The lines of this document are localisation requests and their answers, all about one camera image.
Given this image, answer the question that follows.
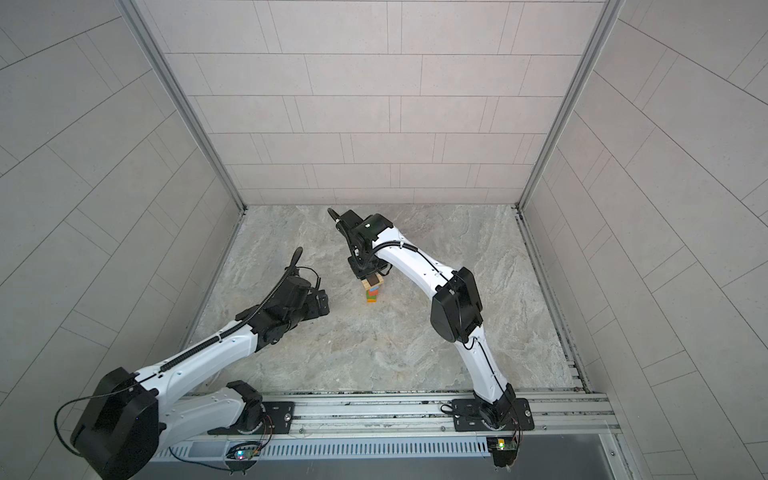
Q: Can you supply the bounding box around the natural tan wood block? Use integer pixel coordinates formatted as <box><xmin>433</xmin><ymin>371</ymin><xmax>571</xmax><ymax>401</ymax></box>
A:
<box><xmin>361</xmin><ymin>272</ymin><xmax>383</xmax><ymax>290</ymax></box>

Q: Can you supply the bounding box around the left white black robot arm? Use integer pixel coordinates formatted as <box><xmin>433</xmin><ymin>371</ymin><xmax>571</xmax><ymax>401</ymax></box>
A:
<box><xmin>62</xmin><ymin>248</ymin><xmax>329</xmax><ymax>479</ymax></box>

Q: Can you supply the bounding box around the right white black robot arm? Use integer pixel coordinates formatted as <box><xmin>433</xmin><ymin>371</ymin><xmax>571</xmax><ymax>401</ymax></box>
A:
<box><xmin>328</xmin><ymin>208</ymin><xmax>534</xmax><ymax>432</ymax></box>

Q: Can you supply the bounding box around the left green circuit board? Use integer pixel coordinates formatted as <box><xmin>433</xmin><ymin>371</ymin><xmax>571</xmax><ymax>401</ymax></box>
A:
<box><xmin>225</xmin><ymin>441</ymin><xmax>263</xmax><ymax>475</ymax></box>

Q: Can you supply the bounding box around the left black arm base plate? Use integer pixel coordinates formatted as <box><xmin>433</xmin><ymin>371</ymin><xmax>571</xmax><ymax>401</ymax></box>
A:
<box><xmin>207</xmin><ymin>401</ymin><xmax>296</xmax><ymax>435</ymax></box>

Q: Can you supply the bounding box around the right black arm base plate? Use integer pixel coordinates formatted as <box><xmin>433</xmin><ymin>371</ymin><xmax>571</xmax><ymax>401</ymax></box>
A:
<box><xmin>440</xmin><ymin>397</ymin><xmax>535</xmax><ymax>432</ymax></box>

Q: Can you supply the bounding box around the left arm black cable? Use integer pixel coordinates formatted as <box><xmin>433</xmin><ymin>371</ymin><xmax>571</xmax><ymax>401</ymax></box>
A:
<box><xmin>53</xmin><ymin>383</ymin><xmax>139</xmax><ymax>458</ymax></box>

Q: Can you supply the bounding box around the aluminium mounting rail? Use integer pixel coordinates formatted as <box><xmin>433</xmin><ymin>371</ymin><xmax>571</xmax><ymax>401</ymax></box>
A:
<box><xmin>159</xmin><ymin>389</ymin><xmax>620</xmax><ymax>448</ymax></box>

